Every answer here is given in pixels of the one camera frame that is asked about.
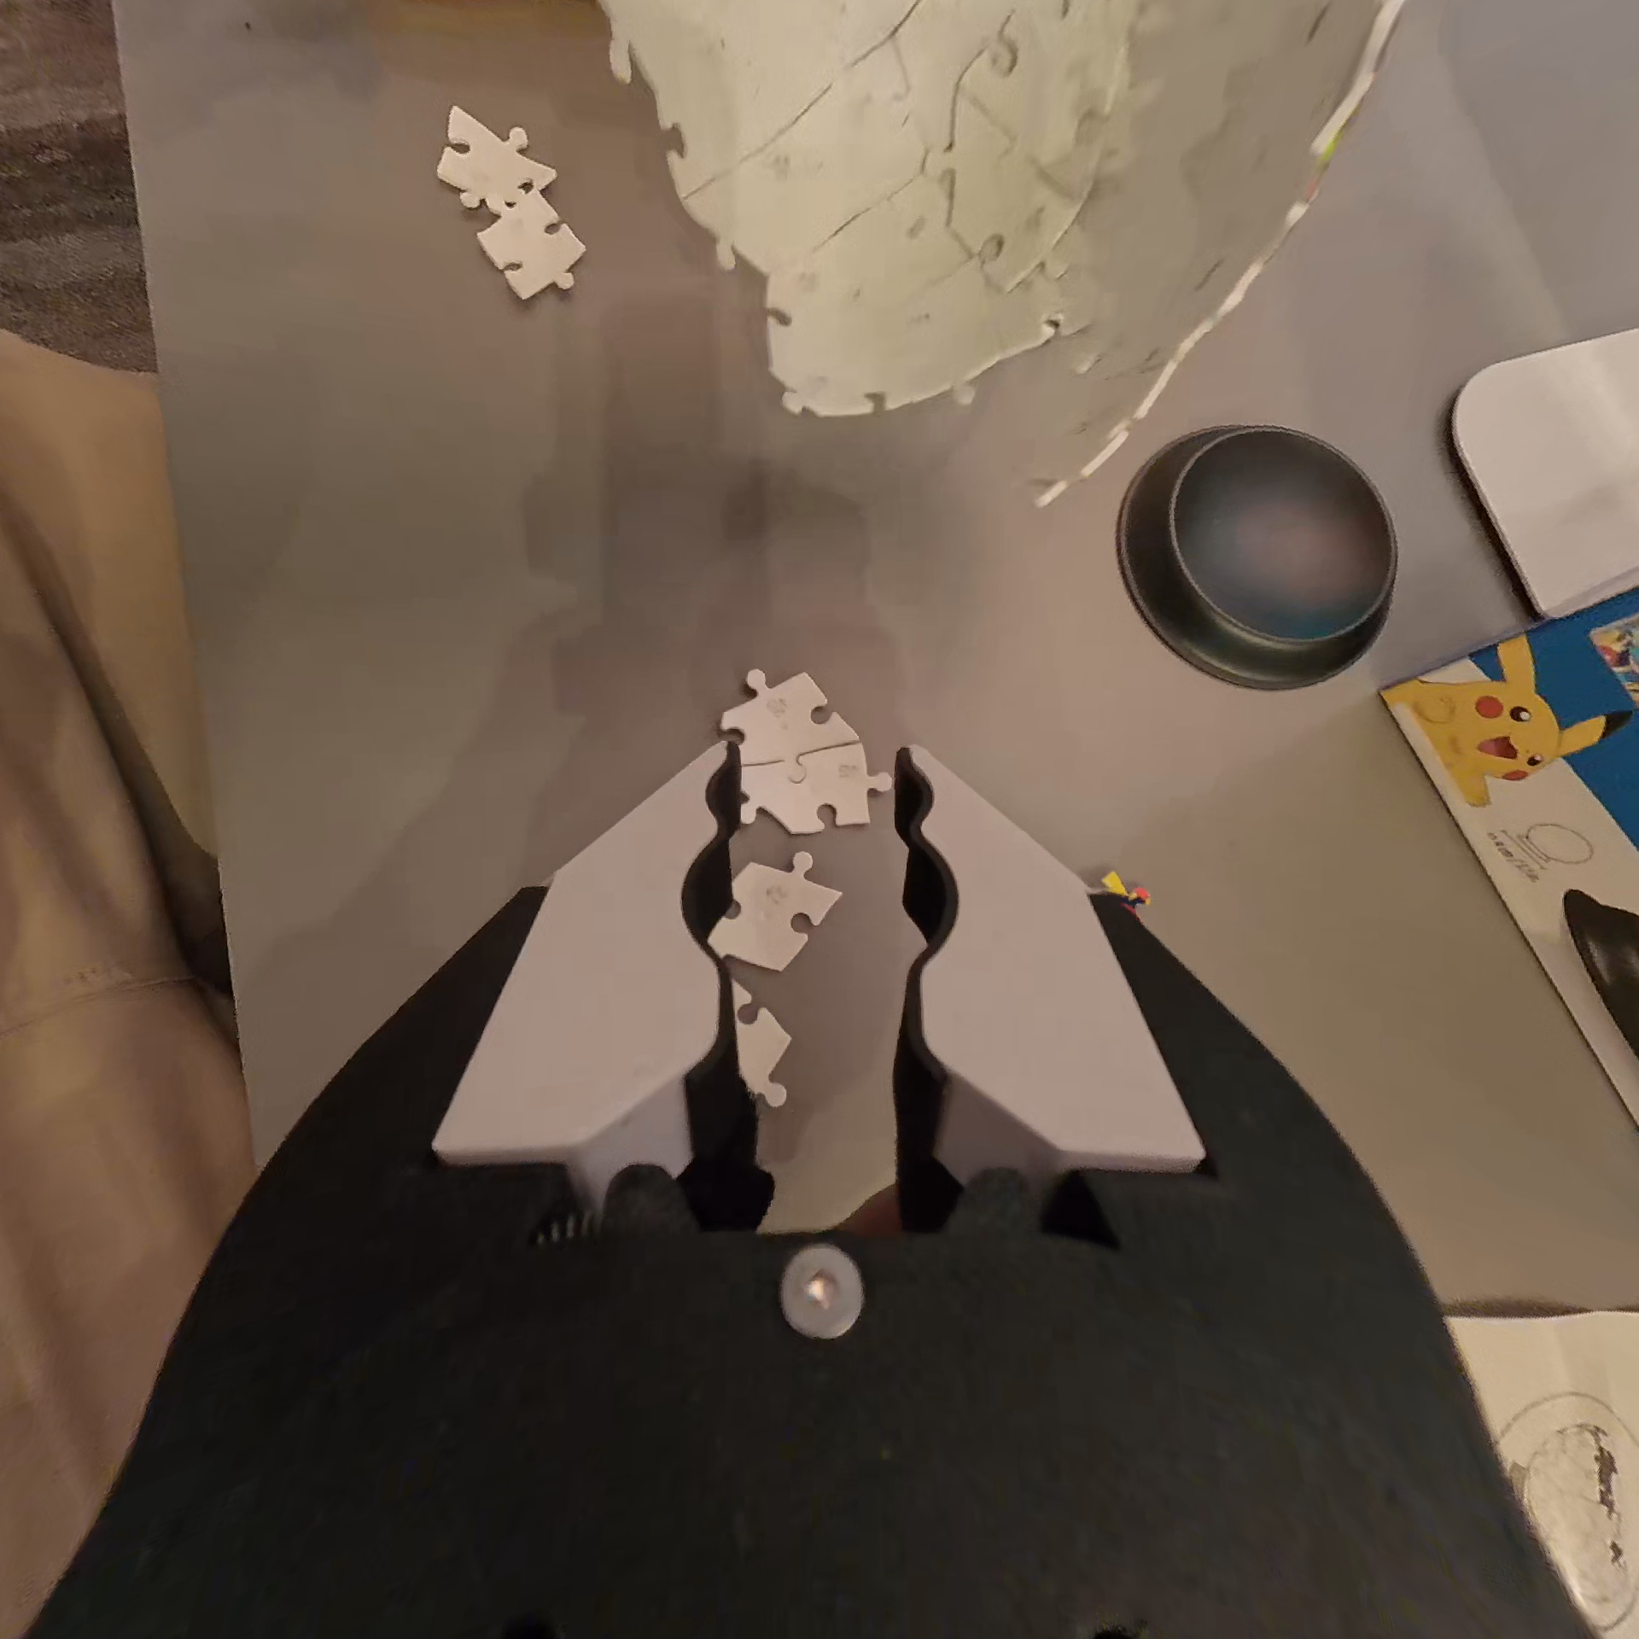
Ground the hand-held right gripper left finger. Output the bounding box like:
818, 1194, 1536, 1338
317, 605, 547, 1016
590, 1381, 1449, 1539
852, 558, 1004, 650
434, 739, 773, 1231

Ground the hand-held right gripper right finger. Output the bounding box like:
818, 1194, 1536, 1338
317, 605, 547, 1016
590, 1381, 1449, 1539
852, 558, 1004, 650
892, 745, 1209, 1231

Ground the black round ball stand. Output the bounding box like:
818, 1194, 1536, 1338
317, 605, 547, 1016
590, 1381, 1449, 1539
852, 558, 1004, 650
1115, 423, 1402, 692

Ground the white rounded board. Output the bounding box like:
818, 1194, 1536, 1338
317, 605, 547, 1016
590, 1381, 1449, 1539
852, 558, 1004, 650
1451, 330, 1639, 618

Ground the white instruction leaflet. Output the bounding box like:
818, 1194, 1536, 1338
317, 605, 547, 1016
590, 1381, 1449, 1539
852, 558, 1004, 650
1445, 1311, 1639, 1639

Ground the partly built puzzle ball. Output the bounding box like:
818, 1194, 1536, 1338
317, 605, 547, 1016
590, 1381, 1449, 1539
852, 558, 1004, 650
602, 0, 1412, 507

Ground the blue puzzle box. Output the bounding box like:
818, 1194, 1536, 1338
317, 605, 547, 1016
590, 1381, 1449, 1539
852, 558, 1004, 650
1380, 614, 1639, 1133

